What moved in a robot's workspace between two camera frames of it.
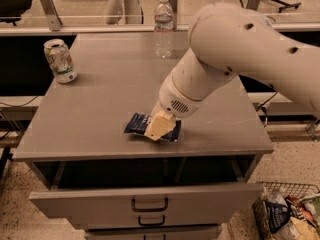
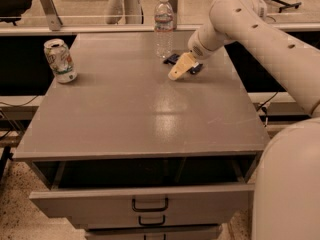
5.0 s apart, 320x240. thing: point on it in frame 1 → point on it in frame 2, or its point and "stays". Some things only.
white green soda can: (61, 61) stays
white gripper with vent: (174, 99) → (199, 47)
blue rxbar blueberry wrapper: (139, 123) → (173, 58)
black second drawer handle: (151, 224) stays
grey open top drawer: (177, 187) stays
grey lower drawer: (152, 234) stays
